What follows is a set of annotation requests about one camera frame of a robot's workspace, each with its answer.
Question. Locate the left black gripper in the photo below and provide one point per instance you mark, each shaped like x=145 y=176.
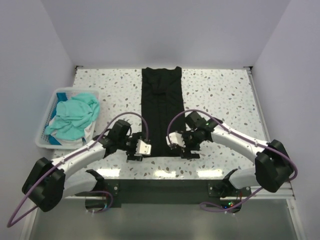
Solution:
x=130 y=155

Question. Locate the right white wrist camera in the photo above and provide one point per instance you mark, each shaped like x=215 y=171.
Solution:
x=175 y=139

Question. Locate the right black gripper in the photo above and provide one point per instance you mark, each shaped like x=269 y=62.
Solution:
x=186 y=153

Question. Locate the blue t shirt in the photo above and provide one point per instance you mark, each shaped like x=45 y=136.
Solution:
x=61 y=97

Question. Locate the black t shirt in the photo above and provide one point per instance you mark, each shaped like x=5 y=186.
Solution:
x=161 y=101

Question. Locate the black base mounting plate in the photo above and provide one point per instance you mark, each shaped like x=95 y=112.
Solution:
x=164 y=191

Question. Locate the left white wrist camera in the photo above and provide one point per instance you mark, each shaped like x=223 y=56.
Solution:
x=143 y=148

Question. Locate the white plastic laundry basket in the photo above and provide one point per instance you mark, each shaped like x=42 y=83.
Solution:
x=41 y=139

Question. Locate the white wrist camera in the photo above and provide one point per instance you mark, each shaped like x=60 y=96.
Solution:
x=175 y=139
x=143 y=148

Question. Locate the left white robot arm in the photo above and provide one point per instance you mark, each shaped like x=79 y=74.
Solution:
x=47 y=184

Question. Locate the teal t shirt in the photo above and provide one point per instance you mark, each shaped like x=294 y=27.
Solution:
x=74 y=115

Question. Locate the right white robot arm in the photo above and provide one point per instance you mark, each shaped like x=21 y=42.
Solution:
x=272 y=166

